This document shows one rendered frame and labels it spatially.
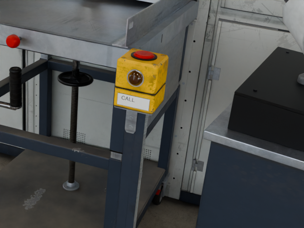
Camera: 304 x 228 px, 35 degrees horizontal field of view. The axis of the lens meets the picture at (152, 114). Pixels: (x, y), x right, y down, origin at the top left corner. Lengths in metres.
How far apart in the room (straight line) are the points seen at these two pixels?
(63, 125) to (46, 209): 0.54
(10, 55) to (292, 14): 1.45
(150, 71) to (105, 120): 1.16
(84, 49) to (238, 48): 0.74
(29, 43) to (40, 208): 0.66
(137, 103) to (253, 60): 0.91
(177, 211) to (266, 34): 0.81
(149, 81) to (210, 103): 0.97
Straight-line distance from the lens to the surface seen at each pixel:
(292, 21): 0.88
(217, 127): 1.01
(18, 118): 2.19
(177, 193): 2.07
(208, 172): 1.04
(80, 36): 1.18
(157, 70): 0.86
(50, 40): 1.20
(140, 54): 0.89
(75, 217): 1.65
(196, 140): 1.92
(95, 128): 2.04
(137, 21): 1.17
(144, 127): 0.96
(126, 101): 0.90
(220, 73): 1.78
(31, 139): 1.36
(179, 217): 1.98
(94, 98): 1.99
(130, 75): 0.87
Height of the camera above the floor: 1.18
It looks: 25 degrees down
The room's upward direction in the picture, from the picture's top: 7 degrees clockwise
